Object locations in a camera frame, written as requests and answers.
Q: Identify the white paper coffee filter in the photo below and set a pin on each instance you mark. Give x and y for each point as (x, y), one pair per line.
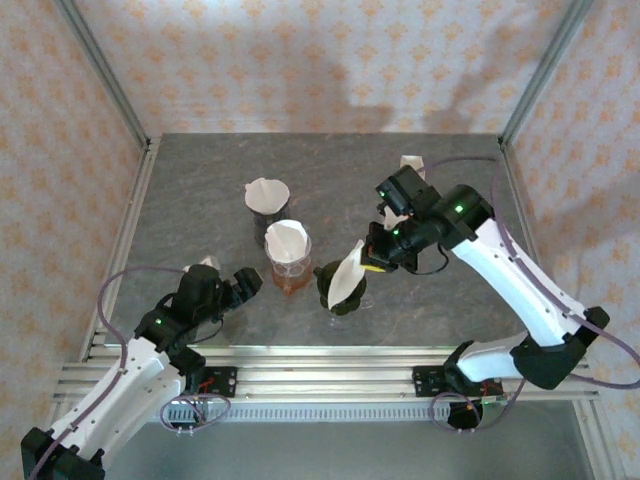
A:
(345, 275)
(285, 242)
(265, 195)

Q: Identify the clear dripper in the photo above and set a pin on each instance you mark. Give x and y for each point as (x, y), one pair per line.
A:
(292, 270)

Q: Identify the dark green dripper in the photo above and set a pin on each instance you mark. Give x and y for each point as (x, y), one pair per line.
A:
(322, 280)

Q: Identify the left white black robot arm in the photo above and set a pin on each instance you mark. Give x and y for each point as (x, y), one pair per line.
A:
(135, 380)

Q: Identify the green circuit board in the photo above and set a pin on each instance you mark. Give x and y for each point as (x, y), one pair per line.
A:
(495, 407)

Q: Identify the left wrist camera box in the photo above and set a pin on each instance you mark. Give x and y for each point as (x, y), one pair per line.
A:
(200, 287)

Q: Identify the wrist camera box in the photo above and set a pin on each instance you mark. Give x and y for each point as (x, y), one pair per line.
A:
(200, 287)
(400, 190)

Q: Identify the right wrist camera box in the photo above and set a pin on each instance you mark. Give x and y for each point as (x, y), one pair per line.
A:
(400, 190)

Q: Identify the aluminium table side rail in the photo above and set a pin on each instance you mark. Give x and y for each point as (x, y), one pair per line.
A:
(511, 175)
(141, 175)

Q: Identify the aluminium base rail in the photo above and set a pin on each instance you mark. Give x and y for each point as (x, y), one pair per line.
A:
(325, 375)

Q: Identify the aluminium frame post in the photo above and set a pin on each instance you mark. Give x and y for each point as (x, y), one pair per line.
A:
(111, 80)
(542, 75)

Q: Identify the aluminium frame leg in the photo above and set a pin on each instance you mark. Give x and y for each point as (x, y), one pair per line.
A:
(597, 440)

